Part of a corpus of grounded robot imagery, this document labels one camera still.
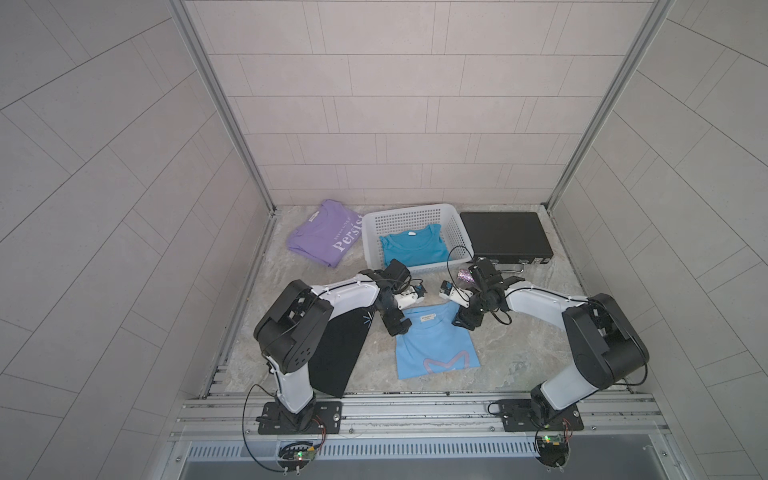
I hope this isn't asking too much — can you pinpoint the teal t-shirt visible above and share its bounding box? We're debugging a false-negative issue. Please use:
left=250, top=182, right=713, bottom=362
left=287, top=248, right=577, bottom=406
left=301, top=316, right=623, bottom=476
left=379, top=224, right=449, bottom=267

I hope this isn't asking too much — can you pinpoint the light blue t-shirt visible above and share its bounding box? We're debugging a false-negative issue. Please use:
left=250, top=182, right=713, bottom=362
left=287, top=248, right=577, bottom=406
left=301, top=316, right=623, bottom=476
left=395, top=302, right=481, bottom=380

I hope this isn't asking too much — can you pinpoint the black t-shirt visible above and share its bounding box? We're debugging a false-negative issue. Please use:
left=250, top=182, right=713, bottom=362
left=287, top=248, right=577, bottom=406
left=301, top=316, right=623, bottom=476
left=309, top=308, right=373, bottom=398

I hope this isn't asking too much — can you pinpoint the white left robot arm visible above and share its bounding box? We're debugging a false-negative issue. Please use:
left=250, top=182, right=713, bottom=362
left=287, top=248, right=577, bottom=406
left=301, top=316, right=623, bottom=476
left=254, top=260, right=412, bottom=431

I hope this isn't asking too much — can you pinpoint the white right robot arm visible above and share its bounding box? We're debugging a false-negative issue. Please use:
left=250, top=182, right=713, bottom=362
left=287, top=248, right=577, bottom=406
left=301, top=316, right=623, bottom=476
left=453, top=257, right=650, bottom=425

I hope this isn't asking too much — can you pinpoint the white plastic laundry basket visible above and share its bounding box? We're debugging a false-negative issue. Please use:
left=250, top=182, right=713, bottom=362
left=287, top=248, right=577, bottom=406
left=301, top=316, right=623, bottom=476
left=362, top=203, right=474, bottom=276

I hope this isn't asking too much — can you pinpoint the purple folded t-shirt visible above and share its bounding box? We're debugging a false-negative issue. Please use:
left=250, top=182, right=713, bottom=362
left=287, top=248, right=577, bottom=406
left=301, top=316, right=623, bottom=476
left=286, top=200, right=362, bottom=268

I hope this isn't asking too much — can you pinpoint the purple glitter bottle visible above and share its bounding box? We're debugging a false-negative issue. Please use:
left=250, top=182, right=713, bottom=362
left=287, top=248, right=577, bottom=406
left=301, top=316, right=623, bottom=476
left=457, top=269, right=475, bottom=286

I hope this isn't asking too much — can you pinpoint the black hard case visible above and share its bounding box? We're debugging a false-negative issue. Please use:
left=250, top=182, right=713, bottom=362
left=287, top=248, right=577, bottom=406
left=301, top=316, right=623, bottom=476
left=460, top=211, right=553, bottom=265

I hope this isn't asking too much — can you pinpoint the right circuit board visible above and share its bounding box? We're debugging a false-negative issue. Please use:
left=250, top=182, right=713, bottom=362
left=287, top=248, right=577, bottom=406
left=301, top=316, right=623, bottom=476
left=534, top=434, right=570, bottom=469

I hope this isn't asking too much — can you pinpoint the circuit board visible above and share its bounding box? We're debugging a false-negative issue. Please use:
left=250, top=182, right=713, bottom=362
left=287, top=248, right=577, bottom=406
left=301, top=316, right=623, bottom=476
left=534, top=434, right=570, bottom=469
left=277, top=441, right=319, bottom=474

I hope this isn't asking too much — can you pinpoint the left circuit board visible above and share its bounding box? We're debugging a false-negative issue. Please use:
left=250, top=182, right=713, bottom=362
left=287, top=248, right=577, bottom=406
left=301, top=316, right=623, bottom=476
left=277, top=441, right=319, bottom=474

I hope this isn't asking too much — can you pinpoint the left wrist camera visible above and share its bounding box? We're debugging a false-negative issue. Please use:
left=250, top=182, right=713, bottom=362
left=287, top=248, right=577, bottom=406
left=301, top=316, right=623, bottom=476
left=395, top=282, right=426, bottom=310

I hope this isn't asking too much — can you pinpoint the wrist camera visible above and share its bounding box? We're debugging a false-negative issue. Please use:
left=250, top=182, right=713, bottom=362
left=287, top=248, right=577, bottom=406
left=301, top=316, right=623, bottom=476
left=395, top=282, right=426, bottom=310
left=439, top=280, right=472, bottom=308

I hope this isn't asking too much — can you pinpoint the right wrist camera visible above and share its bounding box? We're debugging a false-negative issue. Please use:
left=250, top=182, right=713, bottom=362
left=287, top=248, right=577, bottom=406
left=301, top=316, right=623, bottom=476
left=439, top=280, right=472, bottom=308

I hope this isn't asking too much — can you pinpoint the right black cable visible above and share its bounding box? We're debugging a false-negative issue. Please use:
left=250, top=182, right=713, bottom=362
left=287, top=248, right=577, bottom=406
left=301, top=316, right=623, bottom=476
left=445, top=244, right=475, bottom=301

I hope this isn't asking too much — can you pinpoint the black cable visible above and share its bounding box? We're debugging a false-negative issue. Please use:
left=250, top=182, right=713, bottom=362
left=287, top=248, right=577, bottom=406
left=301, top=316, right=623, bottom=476
left=241, top=383, right=289, bottom=474
left=445, top=244, right=475, bottom=301

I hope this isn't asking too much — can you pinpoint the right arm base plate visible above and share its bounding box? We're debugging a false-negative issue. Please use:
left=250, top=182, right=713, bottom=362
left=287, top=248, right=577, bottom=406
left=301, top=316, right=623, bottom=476
left=487, top=398, right=584, bottom=432

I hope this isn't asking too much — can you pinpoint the aluminium mounting rail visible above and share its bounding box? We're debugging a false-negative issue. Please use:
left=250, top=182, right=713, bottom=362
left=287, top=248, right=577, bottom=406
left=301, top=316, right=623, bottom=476
left=169, top=390, right=669, bottom=440

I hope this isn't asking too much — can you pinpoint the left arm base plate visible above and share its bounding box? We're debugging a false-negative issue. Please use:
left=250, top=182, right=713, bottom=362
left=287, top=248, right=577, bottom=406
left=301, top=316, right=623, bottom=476
left=257, top=401, right=343, bottom=435

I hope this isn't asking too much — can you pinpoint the left black cable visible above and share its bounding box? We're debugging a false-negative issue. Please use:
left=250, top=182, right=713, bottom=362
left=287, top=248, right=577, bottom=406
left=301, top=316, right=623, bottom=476
left=241, top=383, right=289, bottom=474

